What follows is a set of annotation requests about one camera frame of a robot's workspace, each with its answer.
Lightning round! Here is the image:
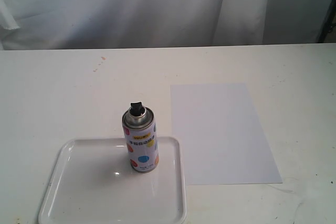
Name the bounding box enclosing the white dotted spray paint can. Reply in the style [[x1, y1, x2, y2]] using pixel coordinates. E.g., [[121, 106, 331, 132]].
[[122, 102, 159, 173]]

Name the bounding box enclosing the white paper sheet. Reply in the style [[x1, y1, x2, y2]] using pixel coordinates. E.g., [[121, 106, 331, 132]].
[[171, 83, 282, 185]]

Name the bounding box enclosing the white plastic tray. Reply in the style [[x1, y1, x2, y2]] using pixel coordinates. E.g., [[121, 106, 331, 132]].
[[38, 136, 187, 223]]

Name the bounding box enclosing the white backdrop curtain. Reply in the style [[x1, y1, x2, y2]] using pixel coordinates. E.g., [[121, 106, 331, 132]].
[[1, 0, 332, 50]]

